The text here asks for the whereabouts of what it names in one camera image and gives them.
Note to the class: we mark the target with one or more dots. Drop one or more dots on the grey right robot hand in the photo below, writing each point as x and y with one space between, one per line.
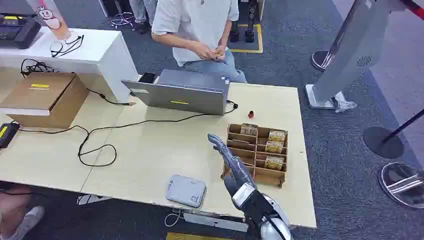
240 170

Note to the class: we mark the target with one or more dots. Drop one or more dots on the wooden card sorting box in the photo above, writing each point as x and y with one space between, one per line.
265 177

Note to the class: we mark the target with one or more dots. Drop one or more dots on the yellow printed card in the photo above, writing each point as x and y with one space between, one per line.
277 136
274 163
274 147

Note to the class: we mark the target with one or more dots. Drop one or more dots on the brown card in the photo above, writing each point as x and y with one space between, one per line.
248 129

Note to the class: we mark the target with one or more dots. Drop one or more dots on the small round object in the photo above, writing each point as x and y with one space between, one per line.
250 114

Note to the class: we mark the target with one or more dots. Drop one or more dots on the long white desk foot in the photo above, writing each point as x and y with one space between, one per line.
215 222

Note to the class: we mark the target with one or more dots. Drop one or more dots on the grey flat card reader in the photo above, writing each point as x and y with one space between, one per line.
185 191

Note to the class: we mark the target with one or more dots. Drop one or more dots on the yellow floor tape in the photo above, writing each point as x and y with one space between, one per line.
192 236

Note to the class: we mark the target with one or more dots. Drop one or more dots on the grey laptop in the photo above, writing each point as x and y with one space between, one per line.
185 96

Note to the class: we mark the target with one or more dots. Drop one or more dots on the clear plastic wrap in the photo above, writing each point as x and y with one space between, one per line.
345 106

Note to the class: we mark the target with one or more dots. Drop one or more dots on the black phone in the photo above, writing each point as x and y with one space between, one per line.
147 78

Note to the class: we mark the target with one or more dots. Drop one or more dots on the yellow bordered floor mat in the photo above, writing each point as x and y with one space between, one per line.
258 39

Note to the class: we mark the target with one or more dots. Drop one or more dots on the small chrome stanchion base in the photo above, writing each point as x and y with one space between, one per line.
320 60

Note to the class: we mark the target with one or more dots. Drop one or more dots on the black standing robot legs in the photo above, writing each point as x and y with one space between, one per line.
249 33

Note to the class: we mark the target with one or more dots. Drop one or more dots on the black stanchion with pole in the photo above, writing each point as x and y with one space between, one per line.
382 143

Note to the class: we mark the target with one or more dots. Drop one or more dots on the short white desk foot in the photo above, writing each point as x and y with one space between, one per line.
89 198

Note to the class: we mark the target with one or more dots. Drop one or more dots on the seated person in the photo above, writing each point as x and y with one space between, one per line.
195 23

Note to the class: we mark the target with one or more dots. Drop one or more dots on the large chrome stanchion base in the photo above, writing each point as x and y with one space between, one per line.
402 185

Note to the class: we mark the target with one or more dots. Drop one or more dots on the silver kiosk stand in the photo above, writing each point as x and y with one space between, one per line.
351 49

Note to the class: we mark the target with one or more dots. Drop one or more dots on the white cabinet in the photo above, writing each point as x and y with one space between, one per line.
99 56

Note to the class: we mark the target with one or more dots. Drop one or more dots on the standing person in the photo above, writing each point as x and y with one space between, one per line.
142 13

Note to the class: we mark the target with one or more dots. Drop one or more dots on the chair base with castors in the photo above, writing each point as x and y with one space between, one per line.
122 19

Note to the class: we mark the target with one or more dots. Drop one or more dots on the brown cardboard box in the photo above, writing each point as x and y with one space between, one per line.
43 96

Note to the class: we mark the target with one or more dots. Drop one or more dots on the person with grey shoe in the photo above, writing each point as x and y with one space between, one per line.
20 218

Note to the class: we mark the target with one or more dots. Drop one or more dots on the black power adapter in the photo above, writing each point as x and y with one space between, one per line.
6 134

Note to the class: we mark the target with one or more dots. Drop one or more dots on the red barrier belt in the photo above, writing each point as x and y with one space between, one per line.
415 8

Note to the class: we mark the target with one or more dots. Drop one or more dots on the cartoon print pale cylinder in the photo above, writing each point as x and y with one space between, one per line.
51 18

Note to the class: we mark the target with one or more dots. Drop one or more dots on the black desktop device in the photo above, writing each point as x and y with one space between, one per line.
18 31

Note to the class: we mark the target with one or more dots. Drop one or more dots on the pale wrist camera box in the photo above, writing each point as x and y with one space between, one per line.
243 194

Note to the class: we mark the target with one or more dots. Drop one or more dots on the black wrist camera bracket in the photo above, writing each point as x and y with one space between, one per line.
256 210

